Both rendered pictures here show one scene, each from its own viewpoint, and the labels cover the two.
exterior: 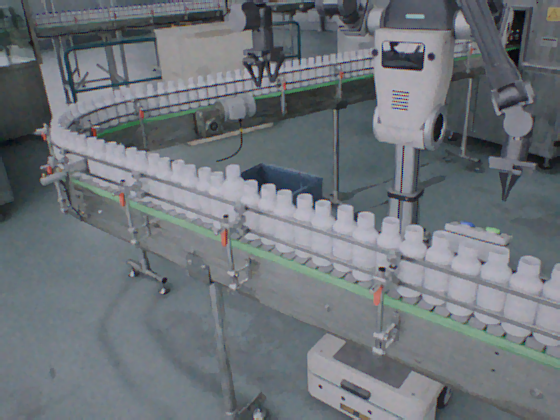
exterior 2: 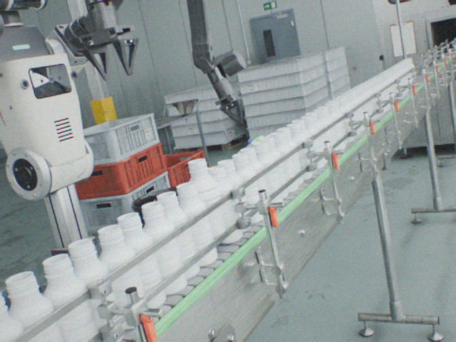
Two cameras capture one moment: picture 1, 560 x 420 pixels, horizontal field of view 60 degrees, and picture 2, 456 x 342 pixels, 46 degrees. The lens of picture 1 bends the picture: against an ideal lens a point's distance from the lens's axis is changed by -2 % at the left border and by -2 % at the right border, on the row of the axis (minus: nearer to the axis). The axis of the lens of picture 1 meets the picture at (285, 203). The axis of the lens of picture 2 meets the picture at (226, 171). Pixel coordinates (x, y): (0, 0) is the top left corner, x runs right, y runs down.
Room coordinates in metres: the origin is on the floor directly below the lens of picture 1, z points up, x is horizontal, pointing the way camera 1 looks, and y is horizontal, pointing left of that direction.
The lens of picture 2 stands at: (1.37, 1.23, 1.39)
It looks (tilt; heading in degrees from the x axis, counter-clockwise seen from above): 12 degrees down; 261
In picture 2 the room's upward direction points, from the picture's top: 12 degrees counter-clockwise
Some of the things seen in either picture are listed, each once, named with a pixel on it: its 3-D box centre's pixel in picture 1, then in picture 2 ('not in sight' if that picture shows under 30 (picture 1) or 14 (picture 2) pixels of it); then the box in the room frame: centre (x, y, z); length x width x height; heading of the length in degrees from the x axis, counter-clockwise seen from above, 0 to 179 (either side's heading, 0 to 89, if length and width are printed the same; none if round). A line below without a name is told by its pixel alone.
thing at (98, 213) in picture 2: not in sight; (127, 199); (1.51, -2.65, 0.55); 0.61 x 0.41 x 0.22; 58
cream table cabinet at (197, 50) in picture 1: (217, 80); not in sight; (5.62, 0.70, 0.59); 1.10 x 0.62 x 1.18; 123
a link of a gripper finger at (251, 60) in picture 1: (260, 69); (119, 53); (1.36, 0.05, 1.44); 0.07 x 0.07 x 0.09; 52
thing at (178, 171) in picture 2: not in sight; (169, 174); (1.15, -3.26, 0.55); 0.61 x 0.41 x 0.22; 54
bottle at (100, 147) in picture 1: (103, 163); not in sight; (1.66, 0.65, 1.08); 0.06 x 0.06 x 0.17
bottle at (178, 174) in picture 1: (181, 186); (139, 261); (1.41, 0.32, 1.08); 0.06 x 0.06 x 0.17
